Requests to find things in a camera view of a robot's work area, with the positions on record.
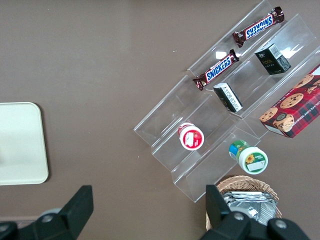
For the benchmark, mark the cream plastic tray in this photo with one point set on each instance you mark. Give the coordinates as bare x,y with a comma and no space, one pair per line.
20,145

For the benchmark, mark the green lidded yogurt cup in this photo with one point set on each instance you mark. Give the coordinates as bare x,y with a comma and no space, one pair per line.
252,160

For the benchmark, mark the red plaid cookie box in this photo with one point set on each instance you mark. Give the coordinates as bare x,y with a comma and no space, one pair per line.
295,105

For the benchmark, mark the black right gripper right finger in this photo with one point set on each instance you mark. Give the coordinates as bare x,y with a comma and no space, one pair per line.
220,215

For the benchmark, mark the red lidded yogurt cup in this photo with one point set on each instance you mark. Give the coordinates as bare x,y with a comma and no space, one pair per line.
192,138

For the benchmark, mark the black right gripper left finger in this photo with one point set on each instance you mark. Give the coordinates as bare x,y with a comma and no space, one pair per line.
75,212

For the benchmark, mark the stack of foil containers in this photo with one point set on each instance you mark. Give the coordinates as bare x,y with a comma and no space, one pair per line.
255,205

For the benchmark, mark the clear acrylic stepped display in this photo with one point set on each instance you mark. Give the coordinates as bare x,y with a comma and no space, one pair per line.
175,117

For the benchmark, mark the small black carton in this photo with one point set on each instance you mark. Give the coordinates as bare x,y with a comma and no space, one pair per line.
228,98
271,60

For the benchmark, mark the light tan wicker basket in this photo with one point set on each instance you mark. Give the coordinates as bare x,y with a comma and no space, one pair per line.
250,181

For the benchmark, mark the brown Snickers bar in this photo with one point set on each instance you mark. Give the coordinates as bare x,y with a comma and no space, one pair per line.
216,70
258,27

